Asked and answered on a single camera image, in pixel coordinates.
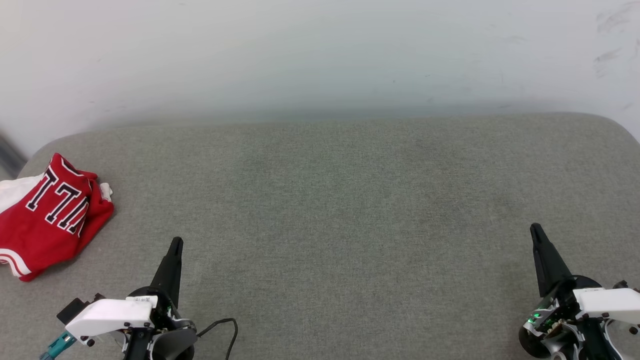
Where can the red and white jersey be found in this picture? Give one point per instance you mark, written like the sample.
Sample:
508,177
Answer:
35,235

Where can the grey fabric sofa cushion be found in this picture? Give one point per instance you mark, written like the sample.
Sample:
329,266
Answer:
350,225

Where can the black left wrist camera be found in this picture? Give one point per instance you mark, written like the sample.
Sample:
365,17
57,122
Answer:
75,309

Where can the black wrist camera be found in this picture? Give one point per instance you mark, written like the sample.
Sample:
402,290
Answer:
624,285
75,309

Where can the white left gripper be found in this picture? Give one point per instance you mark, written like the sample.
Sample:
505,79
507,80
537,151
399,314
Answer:
110,315

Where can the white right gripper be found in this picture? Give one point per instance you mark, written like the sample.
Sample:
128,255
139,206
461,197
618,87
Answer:
605,305

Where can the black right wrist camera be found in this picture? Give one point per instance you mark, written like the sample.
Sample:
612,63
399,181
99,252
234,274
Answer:
624,285

